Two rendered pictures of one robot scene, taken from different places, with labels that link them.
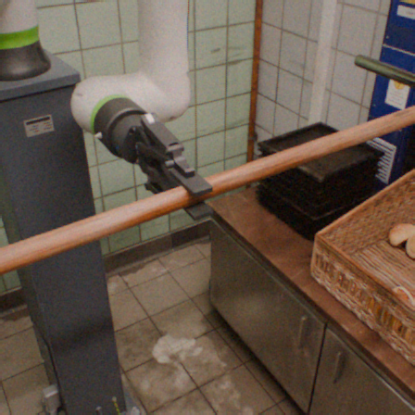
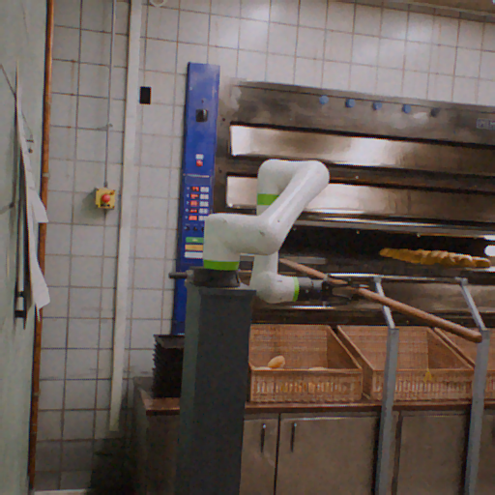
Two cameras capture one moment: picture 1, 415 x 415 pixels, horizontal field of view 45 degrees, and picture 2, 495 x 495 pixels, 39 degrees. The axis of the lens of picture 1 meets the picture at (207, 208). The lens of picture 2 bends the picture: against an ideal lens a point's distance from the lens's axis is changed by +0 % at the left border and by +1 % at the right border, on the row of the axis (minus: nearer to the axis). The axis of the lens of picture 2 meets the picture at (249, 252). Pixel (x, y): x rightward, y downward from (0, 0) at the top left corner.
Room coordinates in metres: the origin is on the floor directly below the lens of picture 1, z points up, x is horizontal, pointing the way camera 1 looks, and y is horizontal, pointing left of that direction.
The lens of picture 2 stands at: (0.27, 2.72, 1.52)
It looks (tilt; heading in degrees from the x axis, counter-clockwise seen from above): 5 degrees down; 286
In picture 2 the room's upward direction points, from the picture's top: 4 degrees clockwise
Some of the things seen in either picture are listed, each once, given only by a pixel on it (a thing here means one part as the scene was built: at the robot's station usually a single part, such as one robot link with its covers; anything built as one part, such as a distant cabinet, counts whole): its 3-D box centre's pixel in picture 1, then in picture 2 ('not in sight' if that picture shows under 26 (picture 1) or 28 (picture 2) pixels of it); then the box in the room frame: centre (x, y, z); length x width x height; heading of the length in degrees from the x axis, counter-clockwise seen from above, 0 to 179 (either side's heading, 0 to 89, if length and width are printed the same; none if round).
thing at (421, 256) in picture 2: not in sight; (432, 257); (0.35, -1.84, 1.21); 0.61 x 0.48 x 0.06; 122
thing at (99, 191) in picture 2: not in sight; (104, 197); (1.87, -0.34, 1.46); 0.10 x 0.07 x 0.10; 32
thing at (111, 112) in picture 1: (127, 128); (302, 289); (0.78, 0.14, 1.18); 0.12 x 0.06 x 0.09; 121
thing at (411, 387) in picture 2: not in sight; (401, 361); (0.44, -0.95, 0.72); 0.56 x 0.49 x 0.28; 32
